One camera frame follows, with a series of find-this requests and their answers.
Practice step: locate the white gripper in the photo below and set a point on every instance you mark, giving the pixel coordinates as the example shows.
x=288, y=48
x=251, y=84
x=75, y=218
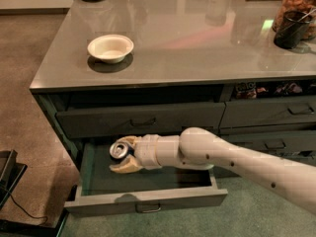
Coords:
x=147, y=151

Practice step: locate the blue pepsi can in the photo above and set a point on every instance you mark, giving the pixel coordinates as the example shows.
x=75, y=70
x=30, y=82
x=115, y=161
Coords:
x=120, y=149

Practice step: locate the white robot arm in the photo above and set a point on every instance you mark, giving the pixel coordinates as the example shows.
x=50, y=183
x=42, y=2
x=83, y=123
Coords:
x=198, y=149

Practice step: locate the open grey middle drawer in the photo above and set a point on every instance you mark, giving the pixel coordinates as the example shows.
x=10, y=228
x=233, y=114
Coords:
x=103, y=192

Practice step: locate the grey top left drawer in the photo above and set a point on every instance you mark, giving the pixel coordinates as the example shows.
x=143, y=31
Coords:
x=169, y=118

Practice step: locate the grey top right drawer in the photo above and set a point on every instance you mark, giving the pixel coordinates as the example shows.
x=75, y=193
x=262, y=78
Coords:
x=269, y=111

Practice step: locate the grey middle right drawer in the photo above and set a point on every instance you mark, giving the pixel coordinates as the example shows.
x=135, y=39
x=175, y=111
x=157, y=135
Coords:
x=282, y=143

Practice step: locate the grey counter cabinet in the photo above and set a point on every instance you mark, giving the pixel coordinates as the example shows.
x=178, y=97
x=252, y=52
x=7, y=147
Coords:
x=185, y=51

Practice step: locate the white paper bowl near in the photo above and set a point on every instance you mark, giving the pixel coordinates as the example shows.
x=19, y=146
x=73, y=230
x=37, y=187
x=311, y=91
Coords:
x=111, y=49

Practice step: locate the black stand at left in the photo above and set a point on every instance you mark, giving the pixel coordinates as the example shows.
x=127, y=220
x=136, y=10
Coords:
x=11, y=173

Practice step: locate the snack bag in shelf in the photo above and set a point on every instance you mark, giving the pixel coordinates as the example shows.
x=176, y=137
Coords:
x=246, y=90

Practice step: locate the black cup with utensil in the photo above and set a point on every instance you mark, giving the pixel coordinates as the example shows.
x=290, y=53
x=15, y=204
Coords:
x=292, y=29

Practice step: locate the glass snack jar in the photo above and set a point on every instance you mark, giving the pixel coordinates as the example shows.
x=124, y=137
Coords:
x=305, y=6

